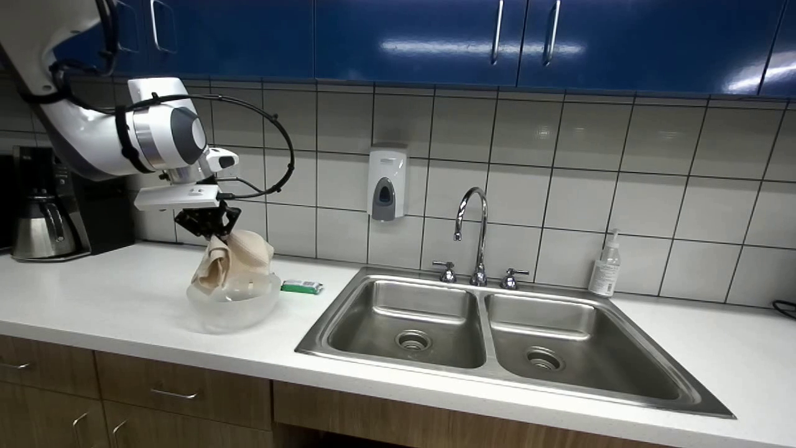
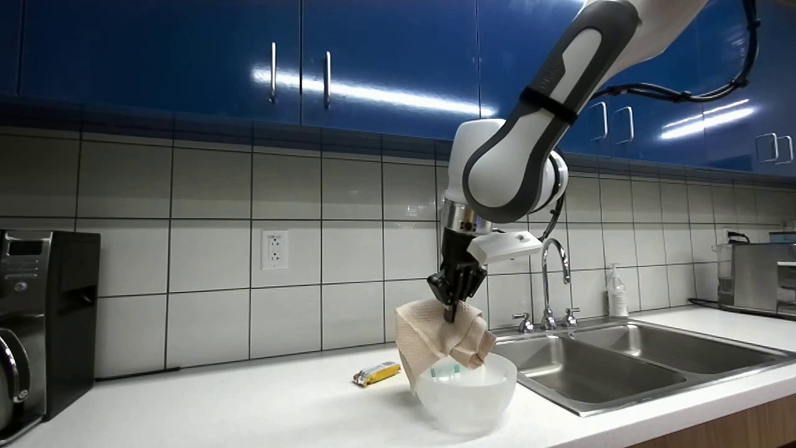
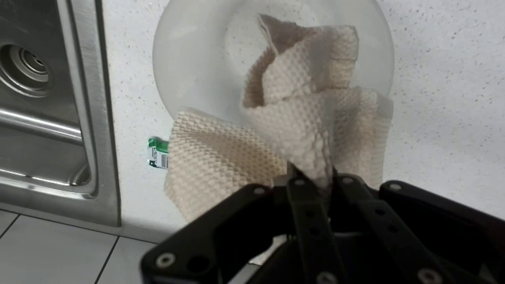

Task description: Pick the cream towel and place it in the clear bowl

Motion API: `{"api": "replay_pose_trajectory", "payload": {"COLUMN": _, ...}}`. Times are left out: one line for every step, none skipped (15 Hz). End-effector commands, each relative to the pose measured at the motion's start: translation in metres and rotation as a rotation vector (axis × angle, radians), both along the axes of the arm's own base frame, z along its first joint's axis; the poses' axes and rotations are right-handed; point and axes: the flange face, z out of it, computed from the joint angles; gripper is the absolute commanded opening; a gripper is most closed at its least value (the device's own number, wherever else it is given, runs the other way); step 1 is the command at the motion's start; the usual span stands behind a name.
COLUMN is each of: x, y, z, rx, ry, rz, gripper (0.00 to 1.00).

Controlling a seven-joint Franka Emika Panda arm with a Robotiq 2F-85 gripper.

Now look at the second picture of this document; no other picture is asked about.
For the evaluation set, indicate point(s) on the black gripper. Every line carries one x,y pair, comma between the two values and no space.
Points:
458,269

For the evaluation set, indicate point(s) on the cream towel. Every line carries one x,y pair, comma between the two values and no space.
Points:
435,338

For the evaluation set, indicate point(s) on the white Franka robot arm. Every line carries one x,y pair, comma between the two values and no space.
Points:
531,140

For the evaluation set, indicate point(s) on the clear plastic bowl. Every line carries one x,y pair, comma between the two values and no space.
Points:
464,403

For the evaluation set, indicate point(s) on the yellow and silver lighter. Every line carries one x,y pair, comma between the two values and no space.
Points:
377,375

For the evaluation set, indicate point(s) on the chrome gooseneck faucet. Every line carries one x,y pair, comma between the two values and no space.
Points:
548,283

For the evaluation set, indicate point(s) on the clear soap bottle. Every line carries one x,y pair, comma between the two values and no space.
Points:
616,294

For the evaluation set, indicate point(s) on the stainless steel double sink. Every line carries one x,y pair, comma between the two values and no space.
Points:
613,365

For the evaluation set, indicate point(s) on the stainless steel countertop appliance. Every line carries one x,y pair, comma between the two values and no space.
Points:
759,278

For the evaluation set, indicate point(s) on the wide blue cabinet door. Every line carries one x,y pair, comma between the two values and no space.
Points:
158,59

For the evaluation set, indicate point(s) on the black coffee machine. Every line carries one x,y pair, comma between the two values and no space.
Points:
41,324

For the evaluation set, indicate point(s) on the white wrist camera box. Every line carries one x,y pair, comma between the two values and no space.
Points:
506,244

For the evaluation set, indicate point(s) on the white wall power outlet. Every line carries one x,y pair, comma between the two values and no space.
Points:
275,251

